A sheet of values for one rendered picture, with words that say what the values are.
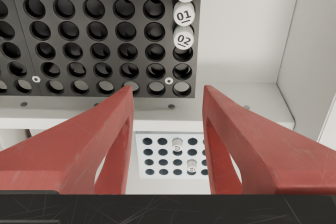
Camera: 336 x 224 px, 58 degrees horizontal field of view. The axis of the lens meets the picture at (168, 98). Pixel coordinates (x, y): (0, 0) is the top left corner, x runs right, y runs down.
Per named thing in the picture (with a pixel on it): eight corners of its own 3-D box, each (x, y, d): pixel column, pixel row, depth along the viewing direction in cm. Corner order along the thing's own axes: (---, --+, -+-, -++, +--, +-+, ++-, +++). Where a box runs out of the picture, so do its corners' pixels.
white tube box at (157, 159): (231, 114, 40) (235, 134, 37) (225, 159, 45) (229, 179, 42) (138, 114, 41) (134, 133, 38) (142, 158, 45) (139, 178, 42)
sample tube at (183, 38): (186, 25, 22) (188, 53, 18) (171, 18, 22) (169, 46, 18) (194, 9, 21) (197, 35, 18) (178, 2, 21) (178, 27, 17)
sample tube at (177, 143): (182, 120, 41) (182, 144, 37) (181, 127, 41) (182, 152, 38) (172, 120, 41) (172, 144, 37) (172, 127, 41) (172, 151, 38)
